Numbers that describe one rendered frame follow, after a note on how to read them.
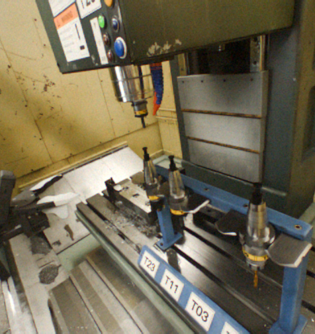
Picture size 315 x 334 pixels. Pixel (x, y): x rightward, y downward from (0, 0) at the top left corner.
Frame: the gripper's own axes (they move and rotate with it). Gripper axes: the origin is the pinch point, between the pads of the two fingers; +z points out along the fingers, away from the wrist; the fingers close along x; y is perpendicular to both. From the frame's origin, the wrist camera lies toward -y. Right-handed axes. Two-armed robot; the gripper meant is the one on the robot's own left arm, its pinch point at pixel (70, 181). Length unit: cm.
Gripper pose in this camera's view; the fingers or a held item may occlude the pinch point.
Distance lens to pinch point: 63.8
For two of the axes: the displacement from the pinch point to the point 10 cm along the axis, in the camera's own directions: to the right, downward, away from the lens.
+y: 1.7, 8.8, 4.5
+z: 7.9, -4.0, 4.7
